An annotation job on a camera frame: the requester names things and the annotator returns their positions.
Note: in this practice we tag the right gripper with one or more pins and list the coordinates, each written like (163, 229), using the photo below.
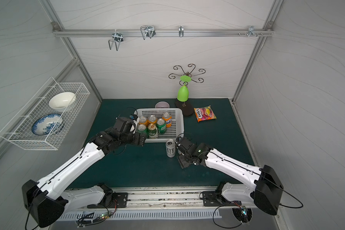
(182, 150)

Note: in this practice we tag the aluminium top rail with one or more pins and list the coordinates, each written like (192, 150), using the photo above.
(131, 33)

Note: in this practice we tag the orange can back middle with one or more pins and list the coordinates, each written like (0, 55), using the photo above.
(152, 119)

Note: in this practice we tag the blue patterned plate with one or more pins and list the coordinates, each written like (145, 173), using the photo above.
(48, 124)

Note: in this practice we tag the white Monster can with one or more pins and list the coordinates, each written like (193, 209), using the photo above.
(170, 148)

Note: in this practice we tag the double metal hook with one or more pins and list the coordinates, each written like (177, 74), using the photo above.
(116, 40)

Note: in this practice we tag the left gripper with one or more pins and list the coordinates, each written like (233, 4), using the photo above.
(138, 138)

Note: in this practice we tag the black metal cup stand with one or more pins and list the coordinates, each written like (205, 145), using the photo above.
(186, 107)

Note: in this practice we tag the white plastic basket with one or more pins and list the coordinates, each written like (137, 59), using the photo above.
(172, 132)

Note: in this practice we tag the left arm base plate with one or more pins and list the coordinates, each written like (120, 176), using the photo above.
(118, 199)

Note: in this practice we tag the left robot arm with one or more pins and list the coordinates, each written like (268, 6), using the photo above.
(46, 199)

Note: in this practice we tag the white wire wall basket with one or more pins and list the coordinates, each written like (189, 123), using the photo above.
(18, 130)

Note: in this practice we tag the green beer can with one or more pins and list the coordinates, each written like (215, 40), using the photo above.
(152, 131)

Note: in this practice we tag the green plastic wine glass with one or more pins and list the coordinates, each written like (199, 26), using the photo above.
(183, 92)

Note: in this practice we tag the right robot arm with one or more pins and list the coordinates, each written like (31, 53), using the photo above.
(263, 186)

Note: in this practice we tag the orange can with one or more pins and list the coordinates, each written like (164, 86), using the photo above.
(143, 121)
(152, 119)
(168, 119)

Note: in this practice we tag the right metal hook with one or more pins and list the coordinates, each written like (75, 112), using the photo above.
(251, 33)

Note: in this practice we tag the green Sprite can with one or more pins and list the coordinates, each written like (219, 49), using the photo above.
(161, 126)

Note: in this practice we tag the green can front left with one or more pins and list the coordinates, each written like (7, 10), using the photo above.
(142, 128)

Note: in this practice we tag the orange can back left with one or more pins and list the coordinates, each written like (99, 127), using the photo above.
(143, 121)

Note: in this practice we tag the orange can back right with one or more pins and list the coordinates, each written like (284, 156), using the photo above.
(168, 119)

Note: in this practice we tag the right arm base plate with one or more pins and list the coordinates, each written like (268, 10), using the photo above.
(212, 199)

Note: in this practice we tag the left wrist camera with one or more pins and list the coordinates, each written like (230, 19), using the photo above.
(135, 120)

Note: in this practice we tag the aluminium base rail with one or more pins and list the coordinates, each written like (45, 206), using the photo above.
(185, 197)

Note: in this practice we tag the pink bowl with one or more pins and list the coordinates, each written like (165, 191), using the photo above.
(162, 104)

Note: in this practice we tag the small metal hook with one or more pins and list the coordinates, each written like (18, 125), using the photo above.
(181, 31)

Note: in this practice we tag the white ceramic bowl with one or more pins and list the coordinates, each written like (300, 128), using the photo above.
(62, 102)

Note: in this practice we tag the metal loop hook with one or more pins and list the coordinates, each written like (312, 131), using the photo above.
(147, 31)

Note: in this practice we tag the colourful snack bag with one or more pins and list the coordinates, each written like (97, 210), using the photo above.
(204, 114)

